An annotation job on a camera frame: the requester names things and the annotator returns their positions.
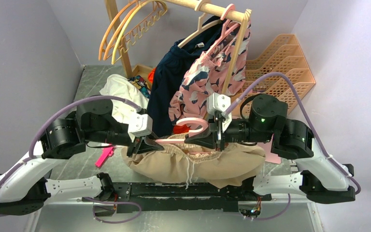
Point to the wooden clothes rack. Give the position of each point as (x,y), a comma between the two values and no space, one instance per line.
(204,6)

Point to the navy blue hanging garment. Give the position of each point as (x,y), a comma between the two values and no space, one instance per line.
(170,71)

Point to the peach notched hanger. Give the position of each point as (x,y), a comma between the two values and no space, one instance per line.
(159,9)

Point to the cream hanger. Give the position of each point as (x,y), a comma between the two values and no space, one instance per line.
(201,28)

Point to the pink clothes clip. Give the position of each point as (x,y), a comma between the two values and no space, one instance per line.
(106,153)

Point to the pink shark print garment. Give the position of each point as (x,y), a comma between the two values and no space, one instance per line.
(208,74)

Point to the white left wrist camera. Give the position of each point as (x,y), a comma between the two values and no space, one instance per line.
(140,125)

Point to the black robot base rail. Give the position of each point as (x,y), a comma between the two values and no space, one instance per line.
(171,197)

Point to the orange mesh garment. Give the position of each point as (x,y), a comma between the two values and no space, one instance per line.
(180,129)

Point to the white garment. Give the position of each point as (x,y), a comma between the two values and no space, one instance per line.
(117,85)

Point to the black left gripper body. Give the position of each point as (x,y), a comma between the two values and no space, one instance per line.
(133,147)

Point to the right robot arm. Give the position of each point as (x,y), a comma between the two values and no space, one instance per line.
(318,179)

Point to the beige drawstring shorts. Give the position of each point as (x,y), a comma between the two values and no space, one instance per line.
(184,163)

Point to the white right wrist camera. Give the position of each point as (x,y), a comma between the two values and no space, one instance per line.
(220,103)

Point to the peach mesh file organizer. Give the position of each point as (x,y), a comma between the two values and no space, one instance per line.
(283,55)

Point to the yellow hanger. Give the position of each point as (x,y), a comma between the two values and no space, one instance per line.
(121,33)

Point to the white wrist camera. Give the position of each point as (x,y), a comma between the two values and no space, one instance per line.
(140,125)
(220,103)

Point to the pink clipboard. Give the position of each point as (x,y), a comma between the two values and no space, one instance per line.
(269,156)

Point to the pink hanger with garment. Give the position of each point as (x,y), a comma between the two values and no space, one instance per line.
(225,30)

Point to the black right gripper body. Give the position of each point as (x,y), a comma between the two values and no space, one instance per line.
(239,131)

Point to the colourful patterned garment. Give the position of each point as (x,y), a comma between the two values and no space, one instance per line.
(142,85)

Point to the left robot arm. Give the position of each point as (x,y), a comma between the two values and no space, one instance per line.
(108,120)

